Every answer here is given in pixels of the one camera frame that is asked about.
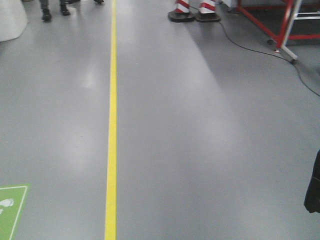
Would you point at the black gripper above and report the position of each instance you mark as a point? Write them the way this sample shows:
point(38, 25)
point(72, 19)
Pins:
point(312, 197)

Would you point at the yellow floor tape line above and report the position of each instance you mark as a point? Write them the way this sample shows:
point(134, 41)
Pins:
point(111, 178)

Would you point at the red white traffic cone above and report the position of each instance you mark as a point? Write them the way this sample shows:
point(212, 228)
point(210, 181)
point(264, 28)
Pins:
point(181, 12)

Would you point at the green footprint floor sticker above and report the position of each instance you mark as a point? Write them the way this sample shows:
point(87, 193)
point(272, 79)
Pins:
point(12, 202)

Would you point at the red metal frame cart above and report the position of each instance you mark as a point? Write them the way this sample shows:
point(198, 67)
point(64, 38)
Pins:
point(295, 20)

